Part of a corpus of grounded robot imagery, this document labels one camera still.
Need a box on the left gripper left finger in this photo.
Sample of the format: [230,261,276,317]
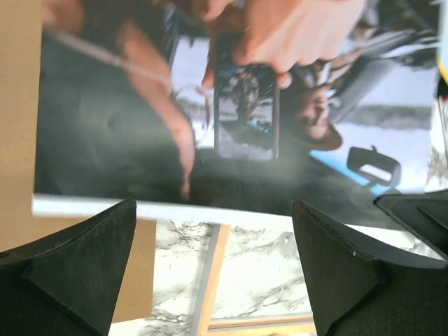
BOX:
[1,199,137,336]

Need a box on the brown cardboard backing board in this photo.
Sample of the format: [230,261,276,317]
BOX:
[1,0,156,322]

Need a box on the printed photo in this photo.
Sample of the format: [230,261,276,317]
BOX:
[32,1,443,230]

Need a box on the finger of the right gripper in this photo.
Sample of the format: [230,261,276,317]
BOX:
[374,190,447,258]

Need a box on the wooden picture frame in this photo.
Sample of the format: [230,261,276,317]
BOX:
[189,224,316,336]

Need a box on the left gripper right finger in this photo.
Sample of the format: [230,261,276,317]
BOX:
[293,201,447,336]

